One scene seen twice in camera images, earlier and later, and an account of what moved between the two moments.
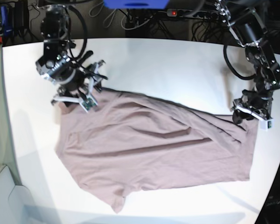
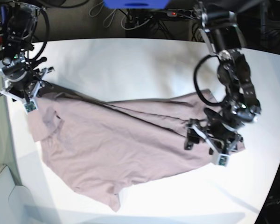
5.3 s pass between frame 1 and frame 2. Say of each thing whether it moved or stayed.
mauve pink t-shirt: moved
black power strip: stayed
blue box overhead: stayed
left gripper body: moved
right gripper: moved
